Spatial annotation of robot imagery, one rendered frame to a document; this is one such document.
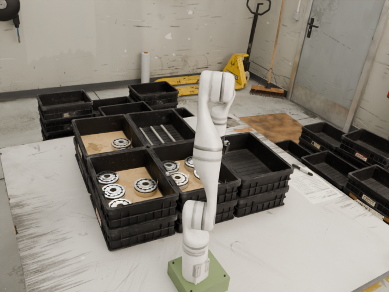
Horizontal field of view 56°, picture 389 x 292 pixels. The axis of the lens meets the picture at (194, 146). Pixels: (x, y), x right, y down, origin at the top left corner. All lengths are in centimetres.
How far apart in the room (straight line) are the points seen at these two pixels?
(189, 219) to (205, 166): 18
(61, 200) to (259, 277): 98
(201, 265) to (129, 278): 31
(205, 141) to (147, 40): 399
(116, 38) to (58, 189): 319
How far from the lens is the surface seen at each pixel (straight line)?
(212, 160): 112
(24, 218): 180
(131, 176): 175
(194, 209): 117
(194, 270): 134
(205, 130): 111
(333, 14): 474
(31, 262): 160
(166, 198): 147
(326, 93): 480
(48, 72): 478
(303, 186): 210
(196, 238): 124
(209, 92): 110
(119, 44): 490
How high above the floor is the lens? 184
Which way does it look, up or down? 30 degrees down
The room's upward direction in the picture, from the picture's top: 6 degrees clockwise
